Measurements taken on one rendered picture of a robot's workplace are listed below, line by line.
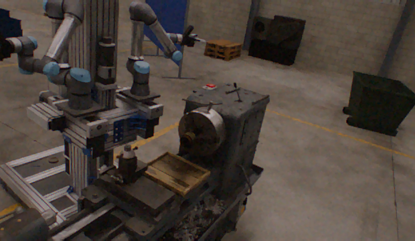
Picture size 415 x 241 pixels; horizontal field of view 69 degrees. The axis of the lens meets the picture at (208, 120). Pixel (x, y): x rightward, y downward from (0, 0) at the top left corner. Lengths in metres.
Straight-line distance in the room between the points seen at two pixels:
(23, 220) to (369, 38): 11.10
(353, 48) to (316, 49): 1.20
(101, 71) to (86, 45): 0.19
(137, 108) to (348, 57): 9.93
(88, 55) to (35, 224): 1.25
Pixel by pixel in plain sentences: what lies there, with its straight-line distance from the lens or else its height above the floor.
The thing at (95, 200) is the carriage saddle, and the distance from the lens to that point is 1.69.
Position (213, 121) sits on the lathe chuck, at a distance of 1.93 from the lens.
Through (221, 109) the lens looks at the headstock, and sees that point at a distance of 2.06.
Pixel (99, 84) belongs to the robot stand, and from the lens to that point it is 2.22.
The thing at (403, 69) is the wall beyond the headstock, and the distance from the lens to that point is 11.68.
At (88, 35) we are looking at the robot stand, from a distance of 2.16.
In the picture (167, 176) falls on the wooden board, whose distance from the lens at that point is 1.90.
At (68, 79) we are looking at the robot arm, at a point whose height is 1.34.
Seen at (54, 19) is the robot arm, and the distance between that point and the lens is 2.00.
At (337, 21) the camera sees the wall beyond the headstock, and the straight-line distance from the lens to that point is 11.61.
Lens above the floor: 1.97
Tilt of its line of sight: 23 degrees down
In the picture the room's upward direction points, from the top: 10 degrees clockwise
